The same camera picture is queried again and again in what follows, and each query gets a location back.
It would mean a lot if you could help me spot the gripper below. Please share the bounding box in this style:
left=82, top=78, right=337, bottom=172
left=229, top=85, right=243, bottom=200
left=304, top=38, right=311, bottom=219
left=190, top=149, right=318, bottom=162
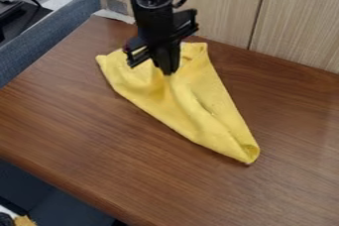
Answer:
left=121, top=0, right=200, bottom=75

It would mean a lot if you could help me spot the yellow cloth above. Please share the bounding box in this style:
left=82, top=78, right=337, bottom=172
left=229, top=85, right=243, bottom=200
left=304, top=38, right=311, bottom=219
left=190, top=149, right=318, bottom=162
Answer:
left=93, top=41, right=263, bottom=165

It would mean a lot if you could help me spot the toy stove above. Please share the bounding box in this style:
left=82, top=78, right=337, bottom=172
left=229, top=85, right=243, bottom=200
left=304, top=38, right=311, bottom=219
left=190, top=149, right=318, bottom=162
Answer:
left=0, top=0, right=57, bottom=48

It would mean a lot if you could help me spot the yellow toy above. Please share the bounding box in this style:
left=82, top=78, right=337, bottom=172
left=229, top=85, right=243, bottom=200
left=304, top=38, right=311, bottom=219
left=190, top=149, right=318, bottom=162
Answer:
left=12, top=215, right=39, bottom=226

